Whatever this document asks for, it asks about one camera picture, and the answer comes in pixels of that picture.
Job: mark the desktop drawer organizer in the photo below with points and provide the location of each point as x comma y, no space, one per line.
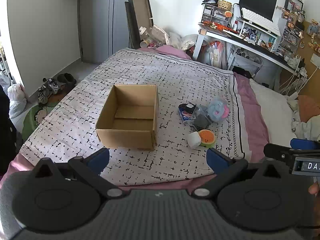
215,14

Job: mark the patterned white bed cover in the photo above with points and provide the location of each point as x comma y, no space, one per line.
129,104

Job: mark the grey cloth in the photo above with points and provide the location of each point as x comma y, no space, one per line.
200,119

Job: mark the flat cardboard box leaning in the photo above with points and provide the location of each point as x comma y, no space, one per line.
139,14

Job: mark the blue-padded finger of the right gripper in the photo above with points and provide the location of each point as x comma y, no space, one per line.
303,144
280,153

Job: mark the white pillow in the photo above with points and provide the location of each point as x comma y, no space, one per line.
276,114

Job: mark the white desk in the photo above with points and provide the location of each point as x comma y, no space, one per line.
226,37

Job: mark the dark slippers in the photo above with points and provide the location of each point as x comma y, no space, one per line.
67,79

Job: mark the white keyboard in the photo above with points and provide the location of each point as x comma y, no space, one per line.
260,21

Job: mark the paper cup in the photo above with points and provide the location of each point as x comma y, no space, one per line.
145,44

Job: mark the grey wardrobe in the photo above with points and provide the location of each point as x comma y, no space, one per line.
102,29

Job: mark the grey pink plush ball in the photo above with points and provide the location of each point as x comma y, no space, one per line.
218,109

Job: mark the open cardboard box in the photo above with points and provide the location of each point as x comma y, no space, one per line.
129,117

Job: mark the burger plush toy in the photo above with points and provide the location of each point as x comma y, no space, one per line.
207,138

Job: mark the green cartoon floor mat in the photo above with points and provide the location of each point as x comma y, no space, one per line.
35,116

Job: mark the person's right hand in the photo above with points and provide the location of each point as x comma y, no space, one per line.
314,188

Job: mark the grey sneaker pair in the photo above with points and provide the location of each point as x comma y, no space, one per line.
50,87

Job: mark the white plastic bag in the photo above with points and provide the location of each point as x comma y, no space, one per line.
17,99

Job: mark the blue tissue pack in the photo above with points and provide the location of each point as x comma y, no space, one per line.
185,111

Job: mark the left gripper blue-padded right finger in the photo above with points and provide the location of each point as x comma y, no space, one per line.
225,169

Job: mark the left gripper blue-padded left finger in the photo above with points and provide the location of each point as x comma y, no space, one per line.
88,171

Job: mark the black computer monitor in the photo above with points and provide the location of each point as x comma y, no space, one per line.
264,8

